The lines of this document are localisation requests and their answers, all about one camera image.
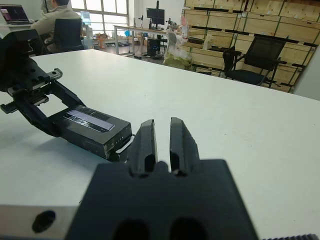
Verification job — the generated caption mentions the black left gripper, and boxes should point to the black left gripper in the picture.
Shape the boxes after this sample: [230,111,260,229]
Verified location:
[0,51,85,138]

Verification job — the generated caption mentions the open laptop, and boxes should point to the open laptop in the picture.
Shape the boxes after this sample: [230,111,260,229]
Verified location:
[0,4,31,25]

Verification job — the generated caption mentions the stacked wooden crates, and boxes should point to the stacked wooden crates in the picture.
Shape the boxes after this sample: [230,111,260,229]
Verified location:
[179,0,320,93]

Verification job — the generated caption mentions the black computer tower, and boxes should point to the black computer tower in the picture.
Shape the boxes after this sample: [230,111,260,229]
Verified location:
[147,37,161,57]

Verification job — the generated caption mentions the black office chair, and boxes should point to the black office chair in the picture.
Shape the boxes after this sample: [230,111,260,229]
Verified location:
[44,17,85,53]

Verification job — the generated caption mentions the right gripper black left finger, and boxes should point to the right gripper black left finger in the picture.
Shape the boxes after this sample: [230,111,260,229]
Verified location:
[127,118,159,179]

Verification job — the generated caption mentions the black upright bag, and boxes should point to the black upright bag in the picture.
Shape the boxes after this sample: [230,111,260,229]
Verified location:
[222,46,237,78]

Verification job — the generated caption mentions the white desk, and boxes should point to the white desk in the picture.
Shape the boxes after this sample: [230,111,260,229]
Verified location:
[0,22,38,38]

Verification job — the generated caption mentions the small bright screen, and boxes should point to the small bright screen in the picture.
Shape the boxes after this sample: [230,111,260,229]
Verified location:
[80,11,91,26]

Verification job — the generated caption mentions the black left wrist camera housing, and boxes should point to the black left wrist camera housing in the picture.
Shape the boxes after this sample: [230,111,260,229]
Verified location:
[0,28,45,57]

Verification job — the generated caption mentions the seated person beige jacket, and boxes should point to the seated person beige jacket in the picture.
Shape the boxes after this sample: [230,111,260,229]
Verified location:
[29,0,82,55]

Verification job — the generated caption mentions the black box lid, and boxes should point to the black box lid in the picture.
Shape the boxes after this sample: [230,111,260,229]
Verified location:
[51,104,133,160]

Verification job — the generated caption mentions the window with grid frame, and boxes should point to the window with grid frame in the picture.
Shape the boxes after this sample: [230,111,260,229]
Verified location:
[71,0,130,26]

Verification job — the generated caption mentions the black monitor on stand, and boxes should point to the black monitor on stand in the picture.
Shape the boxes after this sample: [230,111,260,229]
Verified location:
[146,0,166,30]

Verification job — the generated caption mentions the long desk metal legs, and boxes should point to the long desk metal legs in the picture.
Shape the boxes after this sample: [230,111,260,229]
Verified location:
[113,24,173,56]

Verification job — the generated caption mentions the black mesh chair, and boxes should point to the black mesh chair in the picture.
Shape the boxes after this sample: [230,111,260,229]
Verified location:
[223,36,291,88]

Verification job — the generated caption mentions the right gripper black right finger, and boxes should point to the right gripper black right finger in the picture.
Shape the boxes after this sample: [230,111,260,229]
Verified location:
[169,116,201,177]

